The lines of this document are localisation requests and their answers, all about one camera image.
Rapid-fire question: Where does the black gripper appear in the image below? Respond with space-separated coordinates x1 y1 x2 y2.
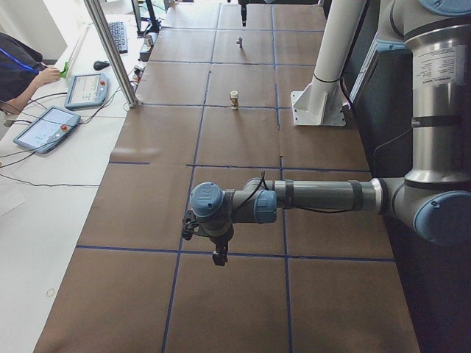
210 235 232 266

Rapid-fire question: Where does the brass white PPR valve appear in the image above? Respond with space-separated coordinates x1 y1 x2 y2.
229 90 239 110

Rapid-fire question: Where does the seated person's forearm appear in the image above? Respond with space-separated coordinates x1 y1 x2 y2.
1 79 43 114

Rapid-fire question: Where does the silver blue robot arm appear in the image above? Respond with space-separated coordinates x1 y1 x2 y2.
182 1 470 271

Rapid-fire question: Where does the seated person's hand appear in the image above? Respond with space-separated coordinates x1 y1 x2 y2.
36 67 60 86

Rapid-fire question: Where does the black monitor stand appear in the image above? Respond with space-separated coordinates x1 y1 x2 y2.
131 0 160 38

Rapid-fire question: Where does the black keyboard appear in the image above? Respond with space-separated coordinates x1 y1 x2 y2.
107 21 128 54

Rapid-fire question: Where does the black computer mouse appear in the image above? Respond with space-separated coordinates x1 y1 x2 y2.
93 60 110 71

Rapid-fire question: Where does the far teach pendant tablet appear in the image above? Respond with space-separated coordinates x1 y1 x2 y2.
64 73 108 110

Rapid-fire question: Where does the teach pendant tablet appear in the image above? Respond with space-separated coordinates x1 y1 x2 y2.
13 107 81 154
64 73 108 110

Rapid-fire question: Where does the green plastic clamp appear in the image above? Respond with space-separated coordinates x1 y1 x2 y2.
60 61 70 78

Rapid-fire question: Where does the near teach pendant tablet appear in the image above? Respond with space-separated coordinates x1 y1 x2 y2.
13 107 81 154

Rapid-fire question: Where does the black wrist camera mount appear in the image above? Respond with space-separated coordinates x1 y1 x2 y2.
181 210 200 240

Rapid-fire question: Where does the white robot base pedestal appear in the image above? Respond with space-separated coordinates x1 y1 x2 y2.
291 0 367 126

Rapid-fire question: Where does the aluminium frame post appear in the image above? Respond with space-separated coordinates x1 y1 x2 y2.
84 0 138 108

